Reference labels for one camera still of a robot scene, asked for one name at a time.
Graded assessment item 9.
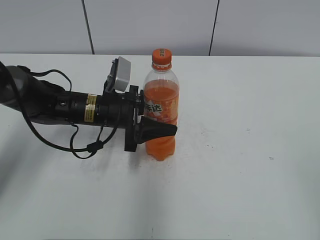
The orange soda plastic bottle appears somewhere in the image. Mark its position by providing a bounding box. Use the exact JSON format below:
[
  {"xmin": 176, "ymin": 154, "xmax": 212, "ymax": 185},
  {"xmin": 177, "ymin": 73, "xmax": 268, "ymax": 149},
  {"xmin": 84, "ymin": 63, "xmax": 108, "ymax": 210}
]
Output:
[{"xmin": 143, "ymin": 63, "xmax": 180, "ymax": 161}]

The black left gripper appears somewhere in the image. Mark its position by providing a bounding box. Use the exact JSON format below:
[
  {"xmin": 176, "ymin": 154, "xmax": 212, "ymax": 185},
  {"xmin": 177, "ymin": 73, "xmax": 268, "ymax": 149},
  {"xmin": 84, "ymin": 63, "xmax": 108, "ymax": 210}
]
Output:
[{"xmin": 95, "ymin": 85, "xmax": 178, "ymax": 152}]

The orange bottle cap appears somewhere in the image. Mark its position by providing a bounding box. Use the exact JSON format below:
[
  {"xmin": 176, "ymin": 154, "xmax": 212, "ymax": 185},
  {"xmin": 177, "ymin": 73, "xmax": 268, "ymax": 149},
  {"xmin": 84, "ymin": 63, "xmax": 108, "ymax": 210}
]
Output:
[{"xmin": 152, "ymin": 48, "xmax": 172, "ymax": 71}]

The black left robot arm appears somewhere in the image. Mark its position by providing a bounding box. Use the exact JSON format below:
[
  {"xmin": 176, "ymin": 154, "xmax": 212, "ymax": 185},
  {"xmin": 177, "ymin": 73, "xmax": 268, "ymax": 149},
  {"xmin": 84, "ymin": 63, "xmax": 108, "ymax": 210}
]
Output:
[{"xmin": 0, "ymin": 57, "xmax": 178, "ymax": 152}]

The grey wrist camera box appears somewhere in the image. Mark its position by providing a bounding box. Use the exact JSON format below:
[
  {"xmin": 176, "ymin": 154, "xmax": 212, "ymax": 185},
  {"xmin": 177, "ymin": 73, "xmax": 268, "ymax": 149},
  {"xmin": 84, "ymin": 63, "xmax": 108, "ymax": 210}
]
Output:
[{"xmin": 103, "ymin": 56, "xmax": 131, "ymax": 94}]

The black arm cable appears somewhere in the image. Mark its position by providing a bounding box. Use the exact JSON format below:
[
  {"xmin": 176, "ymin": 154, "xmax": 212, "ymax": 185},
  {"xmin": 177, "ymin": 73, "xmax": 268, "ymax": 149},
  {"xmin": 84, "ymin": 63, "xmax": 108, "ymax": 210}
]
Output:
[{"xmin": 0, "ymin": 61, "xmax": 120, "ymax": 160}]

